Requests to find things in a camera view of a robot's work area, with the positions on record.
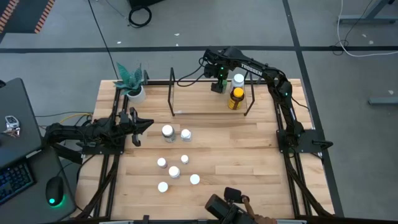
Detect yellow cable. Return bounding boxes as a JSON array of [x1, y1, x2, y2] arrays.
[[58, 112, 93, 124]]

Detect dark mat orange striped edges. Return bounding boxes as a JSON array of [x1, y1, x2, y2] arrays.
[[0, 0, 57, 34]]

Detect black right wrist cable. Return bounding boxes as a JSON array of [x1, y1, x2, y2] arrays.
[[176, 57, 208, 88]]

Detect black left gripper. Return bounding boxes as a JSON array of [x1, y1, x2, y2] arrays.
[[118, 107, 155, 147]]

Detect green plant in white pot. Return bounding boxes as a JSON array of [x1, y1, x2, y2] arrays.
[[113, 61, 147, 104]]

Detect large clear bottle green label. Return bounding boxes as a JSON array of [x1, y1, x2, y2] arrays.
[[161, 124, 177, 144]]

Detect black handheld camera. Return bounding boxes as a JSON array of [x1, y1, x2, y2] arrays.
[[204, 186, 251, 224]]

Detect black aluminium table frame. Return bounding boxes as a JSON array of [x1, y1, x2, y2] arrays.
[[74, 78, 336, 224]]

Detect person's hand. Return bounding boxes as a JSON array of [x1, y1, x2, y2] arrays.
[[242, 195, 278, 224]]

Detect car key fob with keys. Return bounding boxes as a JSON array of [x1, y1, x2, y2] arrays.
[[2, 114, 21, 138]]

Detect thin tangled black cable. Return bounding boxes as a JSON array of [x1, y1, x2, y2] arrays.
[[329, 0, 376, 57]]

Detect wooden shelf black metal frame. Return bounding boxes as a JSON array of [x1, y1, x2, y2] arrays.
[[167, 66, 256, 118]]

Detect amber bottle yellow cap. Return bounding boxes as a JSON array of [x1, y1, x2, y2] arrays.
[[227, 86, 246, 111]]

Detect coiled black floor cable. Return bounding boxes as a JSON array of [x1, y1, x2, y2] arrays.
[[127, 5, 153, 29]]

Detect black computer mouse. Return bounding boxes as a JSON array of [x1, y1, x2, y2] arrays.
[[45, 175, 65, 207]]

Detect dark grey desk top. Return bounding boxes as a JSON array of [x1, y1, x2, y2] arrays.
[[0, 145, 78, 224]]

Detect grey metal desk frame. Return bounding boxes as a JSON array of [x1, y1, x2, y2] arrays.
[[337, 0, 398, 25]]

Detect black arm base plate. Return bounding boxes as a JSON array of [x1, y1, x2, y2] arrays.
[[276, 129, 334, 154], [81, 143, 126, 156]]

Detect white floor cable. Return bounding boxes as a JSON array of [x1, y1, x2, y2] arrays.
[[337, 0, 398, 58]]

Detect grey metal floor bar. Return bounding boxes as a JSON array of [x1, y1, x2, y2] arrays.
[[368, 96, 398, 106]]

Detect long thin black floor cable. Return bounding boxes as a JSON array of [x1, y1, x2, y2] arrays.
[[86, 0, 121, 80]]

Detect black box on floor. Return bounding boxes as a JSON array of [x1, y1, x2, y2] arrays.
[[129, 0, 165, 9]]

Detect black backlit keyboard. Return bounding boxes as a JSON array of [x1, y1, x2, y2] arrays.
[[0, 160, 35, 206]]

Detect tall white bottle white cap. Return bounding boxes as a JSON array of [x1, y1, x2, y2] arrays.
[[230, 73, 246, 91]]

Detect black raised desk panel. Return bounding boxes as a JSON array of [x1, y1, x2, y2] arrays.
[[0, 77, 44, 170]]

